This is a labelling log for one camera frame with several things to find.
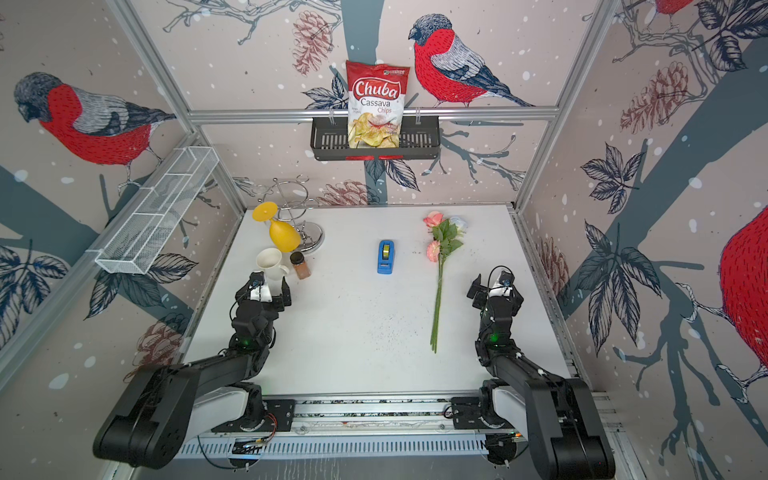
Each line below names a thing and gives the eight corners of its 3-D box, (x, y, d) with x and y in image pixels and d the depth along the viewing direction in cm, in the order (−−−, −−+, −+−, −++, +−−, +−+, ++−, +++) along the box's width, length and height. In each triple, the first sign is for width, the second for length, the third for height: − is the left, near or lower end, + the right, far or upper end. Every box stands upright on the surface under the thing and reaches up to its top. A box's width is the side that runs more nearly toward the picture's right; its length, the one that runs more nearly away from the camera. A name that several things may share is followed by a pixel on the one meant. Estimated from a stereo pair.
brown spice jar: (295, 279, 101) (287, 264, 94) (298, 266, 105) (291, 251, 97) (309, 279, 101) (303, 264, 94) (312, 266, 105) (306, 251, 97)
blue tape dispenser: (377, 274, 102) (377, 267, 98) (379, 248, 109) (378, 240, 106) (394, 274, 102) (394, 267, 98) (394, 248, 109) (394, 240, 106)
